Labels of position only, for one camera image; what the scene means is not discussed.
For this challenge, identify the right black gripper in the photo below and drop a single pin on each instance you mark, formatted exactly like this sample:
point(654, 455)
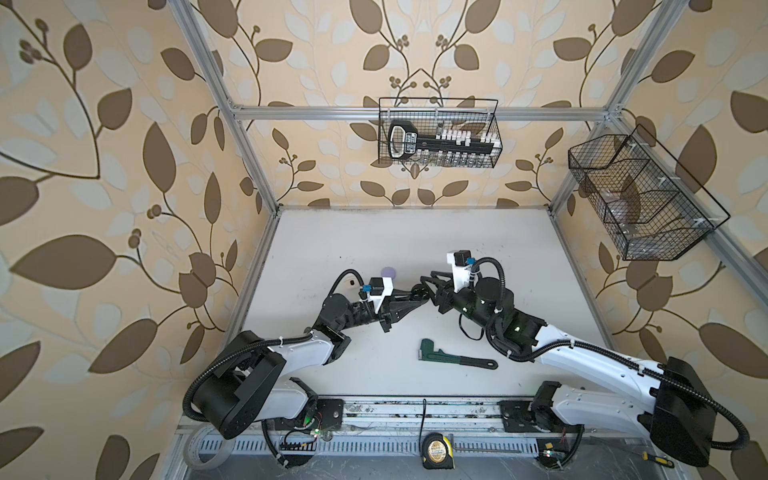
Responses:
point(442, 298)

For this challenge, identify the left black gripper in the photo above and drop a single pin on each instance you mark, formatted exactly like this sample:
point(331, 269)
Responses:
point(394, 315)

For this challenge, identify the purple round charging case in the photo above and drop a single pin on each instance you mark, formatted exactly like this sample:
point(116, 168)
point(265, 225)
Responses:
point(388, 272)

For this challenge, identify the black round charging case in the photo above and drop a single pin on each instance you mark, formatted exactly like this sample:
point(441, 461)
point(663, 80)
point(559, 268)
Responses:
point(420, 293)

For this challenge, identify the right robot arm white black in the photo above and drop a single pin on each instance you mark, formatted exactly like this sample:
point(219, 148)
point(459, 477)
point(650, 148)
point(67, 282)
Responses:
point(664, 401)

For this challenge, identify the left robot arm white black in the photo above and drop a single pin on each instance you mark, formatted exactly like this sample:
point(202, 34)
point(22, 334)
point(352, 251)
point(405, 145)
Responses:
point(254, 379)

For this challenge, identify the green black pipe wrench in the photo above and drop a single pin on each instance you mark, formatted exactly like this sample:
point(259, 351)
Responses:
point(428, 353)

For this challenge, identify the black socket set holder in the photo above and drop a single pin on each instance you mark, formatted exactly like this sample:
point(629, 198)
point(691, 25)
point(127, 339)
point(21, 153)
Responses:
point(404, 140)

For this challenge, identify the yellow black tape measure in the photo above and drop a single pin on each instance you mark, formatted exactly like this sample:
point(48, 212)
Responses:
point(437, 452)

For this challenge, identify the clear tape roll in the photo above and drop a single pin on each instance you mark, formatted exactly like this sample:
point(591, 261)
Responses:
point(206, 449)

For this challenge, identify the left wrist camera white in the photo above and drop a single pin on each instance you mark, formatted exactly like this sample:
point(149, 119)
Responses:
point(376, 291)

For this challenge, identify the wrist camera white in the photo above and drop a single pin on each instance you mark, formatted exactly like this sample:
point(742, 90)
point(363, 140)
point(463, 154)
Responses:
point(461, 263)
point(376, 291)

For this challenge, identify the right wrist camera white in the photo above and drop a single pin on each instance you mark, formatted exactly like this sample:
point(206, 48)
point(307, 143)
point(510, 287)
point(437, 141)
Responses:
point(461, 263)

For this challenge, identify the back wire basket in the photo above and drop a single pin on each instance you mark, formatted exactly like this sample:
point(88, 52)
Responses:
point(478, 115)

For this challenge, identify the wire basket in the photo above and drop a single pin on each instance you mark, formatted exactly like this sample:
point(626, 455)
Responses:
point(653, 206)
point(478, 115)

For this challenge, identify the right wire basket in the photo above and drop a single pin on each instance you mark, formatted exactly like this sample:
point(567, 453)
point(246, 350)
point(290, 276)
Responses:
point(653, 206)

